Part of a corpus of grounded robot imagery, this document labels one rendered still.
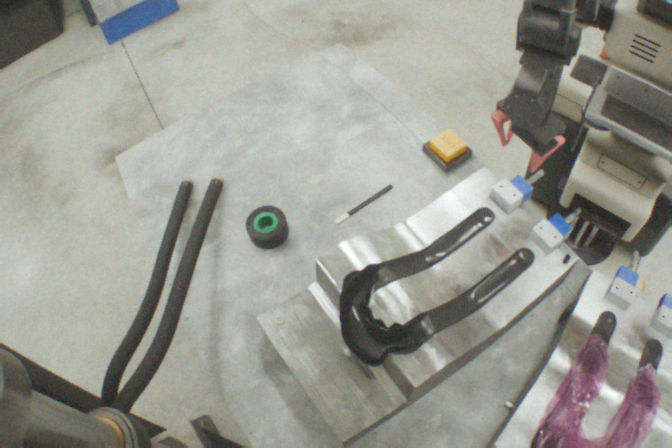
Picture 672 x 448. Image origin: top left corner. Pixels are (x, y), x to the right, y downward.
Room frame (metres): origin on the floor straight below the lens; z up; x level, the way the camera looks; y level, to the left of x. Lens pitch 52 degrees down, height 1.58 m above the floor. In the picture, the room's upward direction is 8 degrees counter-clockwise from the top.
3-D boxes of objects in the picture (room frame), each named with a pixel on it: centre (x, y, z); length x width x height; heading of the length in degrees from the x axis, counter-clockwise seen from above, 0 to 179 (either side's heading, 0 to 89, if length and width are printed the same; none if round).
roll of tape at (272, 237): (0.54, 0.14, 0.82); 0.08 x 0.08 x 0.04
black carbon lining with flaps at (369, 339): (0.32, -0.14, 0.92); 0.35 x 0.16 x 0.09; 116
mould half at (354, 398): (0.32, -0.12, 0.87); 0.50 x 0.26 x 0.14; 116
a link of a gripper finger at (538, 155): (0.45, -0.32, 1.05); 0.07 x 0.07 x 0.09; 26
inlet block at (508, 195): (0.49, -0.35, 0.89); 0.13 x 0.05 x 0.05; 116
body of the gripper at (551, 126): (0.47, -0.31, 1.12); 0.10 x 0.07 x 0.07; 26
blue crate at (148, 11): (3.20, 1.31, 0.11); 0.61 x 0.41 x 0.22; 116
